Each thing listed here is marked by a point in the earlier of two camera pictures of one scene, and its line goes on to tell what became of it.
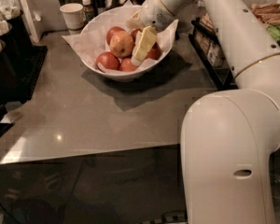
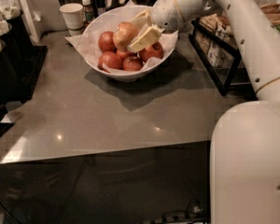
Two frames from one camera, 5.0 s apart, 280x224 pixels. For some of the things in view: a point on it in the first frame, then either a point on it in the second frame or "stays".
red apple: [110, 33] -> [105, 42]
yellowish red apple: [121, 44] stays
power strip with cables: [177, 217] stays
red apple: [127, 65] stays
